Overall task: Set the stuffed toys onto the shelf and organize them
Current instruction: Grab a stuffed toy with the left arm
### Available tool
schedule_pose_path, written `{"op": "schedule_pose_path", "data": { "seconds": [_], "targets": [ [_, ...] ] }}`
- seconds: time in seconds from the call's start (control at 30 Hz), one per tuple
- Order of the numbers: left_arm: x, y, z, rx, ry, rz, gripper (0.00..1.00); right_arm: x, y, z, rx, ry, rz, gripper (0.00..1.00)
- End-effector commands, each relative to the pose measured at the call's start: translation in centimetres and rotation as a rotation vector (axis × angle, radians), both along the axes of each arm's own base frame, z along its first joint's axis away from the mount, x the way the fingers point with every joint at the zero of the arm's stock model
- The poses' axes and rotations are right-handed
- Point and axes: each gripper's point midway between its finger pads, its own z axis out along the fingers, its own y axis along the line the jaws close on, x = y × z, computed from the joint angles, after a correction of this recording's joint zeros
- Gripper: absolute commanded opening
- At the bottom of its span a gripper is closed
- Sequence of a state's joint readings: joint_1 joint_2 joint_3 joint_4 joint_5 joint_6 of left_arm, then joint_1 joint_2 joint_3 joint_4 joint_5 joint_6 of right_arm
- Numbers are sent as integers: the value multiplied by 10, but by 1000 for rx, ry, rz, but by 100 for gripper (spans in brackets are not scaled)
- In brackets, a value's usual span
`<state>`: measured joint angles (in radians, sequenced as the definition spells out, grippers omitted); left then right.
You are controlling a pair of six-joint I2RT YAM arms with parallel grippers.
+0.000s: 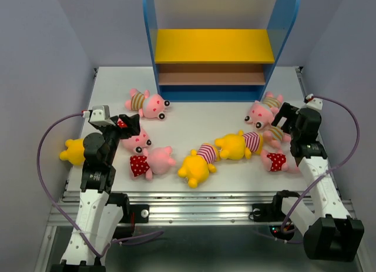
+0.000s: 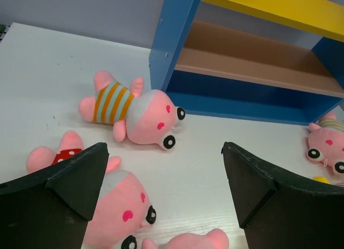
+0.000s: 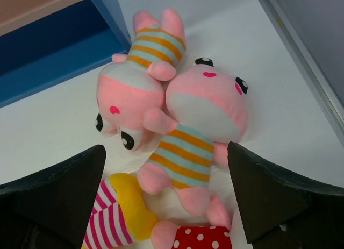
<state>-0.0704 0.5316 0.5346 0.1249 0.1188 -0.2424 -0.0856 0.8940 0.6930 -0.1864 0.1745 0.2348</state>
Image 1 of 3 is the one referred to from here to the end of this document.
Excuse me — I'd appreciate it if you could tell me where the blue wooden toy shelf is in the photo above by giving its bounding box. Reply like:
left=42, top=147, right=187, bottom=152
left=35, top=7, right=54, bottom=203
left=143, top=0, right=300, bottom=102

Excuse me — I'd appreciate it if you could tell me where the yellow bear plush left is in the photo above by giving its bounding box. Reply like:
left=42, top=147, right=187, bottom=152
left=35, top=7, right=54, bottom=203
left=59, top=139, right=85, bottom=166

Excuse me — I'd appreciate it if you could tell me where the pink pig plush right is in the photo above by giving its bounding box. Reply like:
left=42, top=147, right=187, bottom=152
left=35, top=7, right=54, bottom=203
left=260, top=149, right=300, bottom=174

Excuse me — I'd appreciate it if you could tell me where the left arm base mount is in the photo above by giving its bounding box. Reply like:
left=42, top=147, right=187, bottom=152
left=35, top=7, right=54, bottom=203
left=113, top=204, right=150, bottom=239

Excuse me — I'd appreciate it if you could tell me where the aluminium rail frame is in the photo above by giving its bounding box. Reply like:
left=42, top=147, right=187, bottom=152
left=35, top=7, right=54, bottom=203
left=34, top=66, right=368, bottom=272

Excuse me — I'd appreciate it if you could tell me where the pink pig plush dotted dress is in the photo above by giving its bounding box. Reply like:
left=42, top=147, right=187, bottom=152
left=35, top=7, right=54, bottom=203
left=121, top=127, right=152, bottom=155

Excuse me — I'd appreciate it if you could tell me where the pink frog plush striped shirt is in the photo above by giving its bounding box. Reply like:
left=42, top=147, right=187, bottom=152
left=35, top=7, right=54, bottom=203
left=125, top=88, right=170, bottom=120

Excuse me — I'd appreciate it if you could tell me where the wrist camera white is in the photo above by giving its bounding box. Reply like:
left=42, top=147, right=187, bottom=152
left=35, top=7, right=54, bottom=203
left=82, top=105, right=114, bottom=127
left=304, top=94, right=323, bottom=111

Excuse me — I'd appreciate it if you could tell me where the pink pig plush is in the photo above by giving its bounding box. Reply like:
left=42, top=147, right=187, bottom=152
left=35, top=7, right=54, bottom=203
left=260, top=149, right=300, bottom=174
left=129, top=146, right=176, bottom=181

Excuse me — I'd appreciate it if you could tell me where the yellow bear plush centre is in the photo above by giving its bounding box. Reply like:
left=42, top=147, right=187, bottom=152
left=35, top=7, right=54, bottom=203
left=177, top=143, right=220, bottom=189

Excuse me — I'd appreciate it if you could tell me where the yellow bear plush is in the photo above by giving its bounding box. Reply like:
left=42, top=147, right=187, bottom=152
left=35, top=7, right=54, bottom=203
left=214, top=130, right=264, bottom=160
left=59, top=139, right=85, bottom=166
left=177, top=143, right=220, bottom=189

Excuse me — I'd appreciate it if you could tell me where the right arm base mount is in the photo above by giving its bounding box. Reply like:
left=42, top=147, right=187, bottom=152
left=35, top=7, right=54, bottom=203
left=249, top=203, right=294, bottom=243

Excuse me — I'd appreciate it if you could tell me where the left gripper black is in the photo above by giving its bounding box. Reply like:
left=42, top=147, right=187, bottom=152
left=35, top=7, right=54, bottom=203
left=95, top=113, right=140, bottom=164

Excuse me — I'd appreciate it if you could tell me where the yellow bear plush right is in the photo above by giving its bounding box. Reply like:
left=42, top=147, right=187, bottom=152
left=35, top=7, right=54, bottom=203
left=214, top=130, right=264, bottom=160

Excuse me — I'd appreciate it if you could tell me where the brown lower shelf board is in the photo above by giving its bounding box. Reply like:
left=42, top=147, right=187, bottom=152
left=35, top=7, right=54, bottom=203
left=159, top=72, right=266, bottom=85

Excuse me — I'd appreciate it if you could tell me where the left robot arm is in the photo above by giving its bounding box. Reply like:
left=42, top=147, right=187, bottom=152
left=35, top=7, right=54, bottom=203
left=51, top=109, right=140, bottom=271

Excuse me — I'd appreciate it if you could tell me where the pink pig plush centre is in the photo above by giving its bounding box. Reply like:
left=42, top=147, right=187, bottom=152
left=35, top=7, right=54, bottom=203
left=129, top=146, right=176, bottom=181

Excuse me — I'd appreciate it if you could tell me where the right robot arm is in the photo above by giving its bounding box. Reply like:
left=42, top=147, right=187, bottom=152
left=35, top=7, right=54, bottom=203
left=270, top=98, right=364, bottom=262

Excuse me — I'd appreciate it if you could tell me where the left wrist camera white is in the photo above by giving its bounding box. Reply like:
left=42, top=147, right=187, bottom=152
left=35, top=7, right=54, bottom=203
left=82, top=105, right=114, bottom=127

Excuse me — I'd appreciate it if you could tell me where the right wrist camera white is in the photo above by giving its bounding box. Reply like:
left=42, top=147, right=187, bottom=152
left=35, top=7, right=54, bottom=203
left=304, top=94, right=323, bottom=111

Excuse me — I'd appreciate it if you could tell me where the pink plush striped body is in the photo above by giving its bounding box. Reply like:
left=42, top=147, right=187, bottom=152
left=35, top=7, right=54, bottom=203
left=263, top=126, right=291, bottom=149

